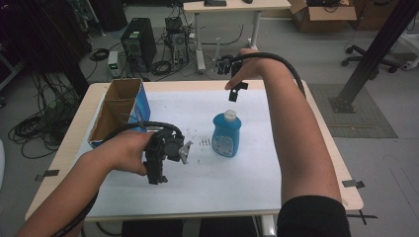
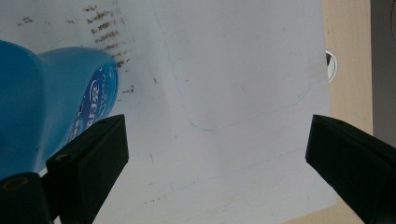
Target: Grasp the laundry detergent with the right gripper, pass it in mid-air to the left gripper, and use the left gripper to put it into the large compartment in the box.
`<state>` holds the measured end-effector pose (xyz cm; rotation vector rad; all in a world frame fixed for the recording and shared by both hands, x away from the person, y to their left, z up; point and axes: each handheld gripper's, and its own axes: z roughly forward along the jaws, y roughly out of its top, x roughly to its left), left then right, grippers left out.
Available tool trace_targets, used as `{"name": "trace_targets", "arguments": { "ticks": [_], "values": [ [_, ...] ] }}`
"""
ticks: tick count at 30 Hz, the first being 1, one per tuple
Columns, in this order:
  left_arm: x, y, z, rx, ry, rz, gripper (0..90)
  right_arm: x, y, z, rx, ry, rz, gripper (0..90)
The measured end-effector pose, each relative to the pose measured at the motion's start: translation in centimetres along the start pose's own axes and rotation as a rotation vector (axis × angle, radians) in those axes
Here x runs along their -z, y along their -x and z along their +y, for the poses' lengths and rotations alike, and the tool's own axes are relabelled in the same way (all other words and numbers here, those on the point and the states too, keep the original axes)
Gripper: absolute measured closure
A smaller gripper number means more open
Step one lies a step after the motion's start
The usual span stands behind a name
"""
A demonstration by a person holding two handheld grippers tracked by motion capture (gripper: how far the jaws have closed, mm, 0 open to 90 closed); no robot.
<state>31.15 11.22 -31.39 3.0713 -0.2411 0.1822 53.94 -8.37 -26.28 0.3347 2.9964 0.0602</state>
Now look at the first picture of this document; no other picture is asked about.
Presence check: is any black computer tower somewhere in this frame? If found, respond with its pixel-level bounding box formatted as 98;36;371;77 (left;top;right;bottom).
120;17;158;73

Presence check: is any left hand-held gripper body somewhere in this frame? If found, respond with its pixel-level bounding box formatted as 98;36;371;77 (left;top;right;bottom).
143;127;194;166

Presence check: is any light wooden table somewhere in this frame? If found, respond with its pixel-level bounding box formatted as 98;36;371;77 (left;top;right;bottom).
25;78;365;237

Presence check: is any small white power unit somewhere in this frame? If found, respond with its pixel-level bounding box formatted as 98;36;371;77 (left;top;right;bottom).
107;50;120;79

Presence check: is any black sleeve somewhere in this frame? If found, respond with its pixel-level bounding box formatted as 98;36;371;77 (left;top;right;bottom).
276;195;352;237

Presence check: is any person's right hand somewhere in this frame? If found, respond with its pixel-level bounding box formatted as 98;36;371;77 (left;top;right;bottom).
224;47;275;91

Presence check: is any black metal stand post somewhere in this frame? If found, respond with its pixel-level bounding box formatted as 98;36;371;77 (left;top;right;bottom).
328;0;419;115

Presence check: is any blue bottle with white cap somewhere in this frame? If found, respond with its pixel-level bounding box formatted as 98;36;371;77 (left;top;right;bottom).
210;109;243;158

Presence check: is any grey floor mat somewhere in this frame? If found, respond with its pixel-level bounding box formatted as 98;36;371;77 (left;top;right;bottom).
307;83;399;139

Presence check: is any open brown cardboard box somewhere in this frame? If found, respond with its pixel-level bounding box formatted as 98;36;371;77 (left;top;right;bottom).
288;0;358;34

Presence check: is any blue cardboard box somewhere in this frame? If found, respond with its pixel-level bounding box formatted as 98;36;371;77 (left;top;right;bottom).
87;77;152;149

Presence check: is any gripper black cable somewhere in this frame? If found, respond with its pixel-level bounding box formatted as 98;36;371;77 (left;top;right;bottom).
52;119;186;237
231;51;307;100

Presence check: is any white-legged wooden desk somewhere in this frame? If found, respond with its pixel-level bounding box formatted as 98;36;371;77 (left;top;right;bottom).
183;0;293;74

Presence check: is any open computer case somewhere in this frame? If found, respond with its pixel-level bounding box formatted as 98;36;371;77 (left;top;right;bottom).
163;16;191;66

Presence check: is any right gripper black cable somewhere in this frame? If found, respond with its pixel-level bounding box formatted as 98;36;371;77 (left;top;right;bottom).
231;51;307;100

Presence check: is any coiled black cable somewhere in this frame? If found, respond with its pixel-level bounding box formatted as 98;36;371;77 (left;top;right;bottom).
89;47;111;62

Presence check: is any tangle of black floor cables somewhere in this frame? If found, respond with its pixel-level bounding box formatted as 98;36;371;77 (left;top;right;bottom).
7;72;81;160

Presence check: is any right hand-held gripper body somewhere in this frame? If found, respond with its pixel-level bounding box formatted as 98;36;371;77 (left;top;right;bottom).
215;53;244;79

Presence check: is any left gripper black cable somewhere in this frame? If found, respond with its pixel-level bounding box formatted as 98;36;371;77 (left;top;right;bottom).
52;119;186;237

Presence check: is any black office chair base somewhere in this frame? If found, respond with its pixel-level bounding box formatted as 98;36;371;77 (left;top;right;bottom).
341;43;401;74

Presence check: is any white table mat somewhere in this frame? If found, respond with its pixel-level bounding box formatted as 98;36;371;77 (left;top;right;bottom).
73;88;288;221

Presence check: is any person's left hand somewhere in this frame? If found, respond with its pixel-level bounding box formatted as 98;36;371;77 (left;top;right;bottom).
89;129;155;177

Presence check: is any dark curtain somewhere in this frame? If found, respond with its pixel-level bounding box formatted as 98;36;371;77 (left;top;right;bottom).
0;0;92;98

